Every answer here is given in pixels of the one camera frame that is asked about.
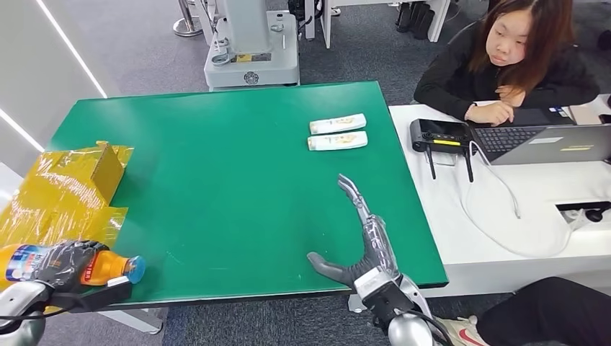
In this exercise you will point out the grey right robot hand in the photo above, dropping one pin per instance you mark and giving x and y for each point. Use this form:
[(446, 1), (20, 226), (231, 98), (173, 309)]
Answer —
[(372, 248)]

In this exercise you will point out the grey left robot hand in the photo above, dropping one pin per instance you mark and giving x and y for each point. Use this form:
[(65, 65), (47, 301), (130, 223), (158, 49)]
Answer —
[(62, 267)]

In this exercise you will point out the orange bottle with clear cap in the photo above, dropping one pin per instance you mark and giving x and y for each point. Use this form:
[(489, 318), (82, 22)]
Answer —
[(107, 267)]

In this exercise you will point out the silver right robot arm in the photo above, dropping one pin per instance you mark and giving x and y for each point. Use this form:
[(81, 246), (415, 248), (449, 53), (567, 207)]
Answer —
[(410, 332)]

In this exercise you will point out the white robot base machine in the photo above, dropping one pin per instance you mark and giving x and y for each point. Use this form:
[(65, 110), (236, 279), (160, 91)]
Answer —
[(253, 62)]

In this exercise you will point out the white bottle with yellow print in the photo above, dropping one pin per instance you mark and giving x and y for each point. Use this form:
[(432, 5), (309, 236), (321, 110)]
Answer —
[(336, 124), (336, 141)]

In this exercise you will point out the yellow taped cardboard box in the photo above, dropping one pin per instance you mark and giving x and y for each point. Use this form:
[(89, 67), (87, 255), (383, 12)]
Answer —
[(57, 196)]

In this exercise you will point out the black controller with antennas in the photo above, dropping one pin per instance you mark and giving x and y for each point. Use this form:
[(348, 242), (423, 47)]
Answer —
[(436, 136)]

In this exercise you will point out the person at laptop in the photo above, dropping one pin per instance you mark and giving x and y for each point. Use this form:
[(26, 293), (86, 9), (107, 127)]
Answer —
[(448, 81)]

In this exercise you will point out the person with white sneaker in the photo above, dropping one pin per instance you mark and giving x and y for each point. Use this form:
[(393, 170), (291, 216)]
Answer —
[(549, 310)]

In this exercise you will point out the grey laptop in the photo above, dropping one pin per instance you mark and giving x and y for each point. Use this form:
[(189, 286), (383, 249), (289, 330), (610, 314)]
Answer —
[(549, 148)]

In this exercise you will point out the white desk leg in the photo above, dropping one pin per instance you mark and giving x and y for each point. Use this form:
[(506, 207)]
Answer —
[(326, 21)]

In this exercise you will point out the tan notebook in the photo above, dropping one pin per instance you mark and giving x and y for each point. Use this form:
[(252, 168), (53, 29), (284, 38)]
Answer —
[(584, 114)]

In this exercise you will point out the metal stanchion base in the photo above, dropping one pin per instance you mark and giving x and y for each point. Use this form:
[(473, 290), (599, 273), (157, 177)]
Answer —
[(187, 26)]

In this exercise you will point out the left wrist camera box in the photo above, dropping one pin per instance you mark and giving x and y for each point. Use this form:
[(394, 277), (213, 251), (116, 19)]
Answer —
[(102, 292)]

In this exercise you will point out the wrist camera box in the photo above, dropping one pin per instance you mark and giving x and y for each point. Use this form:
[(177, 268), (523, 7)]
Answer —
[(102, 292), (382, 298)]

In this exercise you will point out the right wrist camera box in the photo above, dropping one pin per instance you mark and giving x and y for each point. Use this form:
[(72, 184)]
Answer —
[(382, 298)]

